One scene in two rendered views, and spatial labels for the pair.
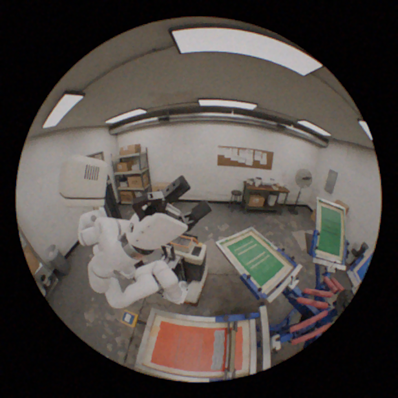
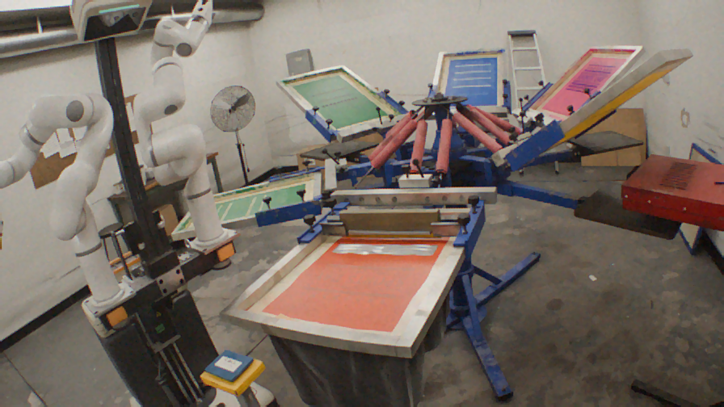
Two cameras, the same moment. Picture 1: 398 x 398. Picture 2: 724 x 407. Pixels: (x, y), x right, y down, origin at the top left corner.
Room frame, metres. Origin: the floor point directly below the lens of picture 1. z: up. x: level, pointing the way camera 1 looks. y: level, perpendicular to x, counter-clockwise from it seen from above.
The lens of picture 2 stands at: (-0.67, 1.11, 1.58)
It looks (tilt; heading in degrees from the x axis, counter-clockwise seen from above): 19 degrees down; 293
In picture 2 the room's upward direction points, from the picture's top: 11 degrees counter-clockwise
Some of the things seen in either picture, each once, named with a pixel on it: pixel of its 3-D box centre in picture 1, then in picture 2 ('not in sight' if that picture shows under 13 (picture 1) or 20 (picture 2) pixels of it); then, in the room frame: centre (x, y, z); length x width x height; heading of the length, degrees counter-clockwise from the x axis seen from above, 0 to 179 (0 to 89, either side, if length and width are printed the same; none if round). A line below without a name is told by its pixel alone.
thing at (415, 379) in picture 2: not in sight; (431, 337); (-0.38, 0.08, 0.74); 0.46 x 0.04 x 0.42; 84
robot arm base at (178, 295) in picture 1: (174, 288); (202, 216); (0.28, 0.16, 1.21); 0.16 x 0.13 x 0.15; 163
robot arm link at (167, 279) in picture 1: (167, 279); (190, 170); (0.27, 0.17, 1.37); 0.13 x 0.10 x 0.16; 41
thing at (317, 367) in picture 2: not in sight; (338, 375); (-0.15, 0.29, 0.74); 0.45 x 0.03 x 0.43; 174
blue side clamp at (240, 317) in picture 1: (234, 318); (325, 229); (0.07, -0.26, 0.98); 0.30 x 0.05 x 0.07; 84
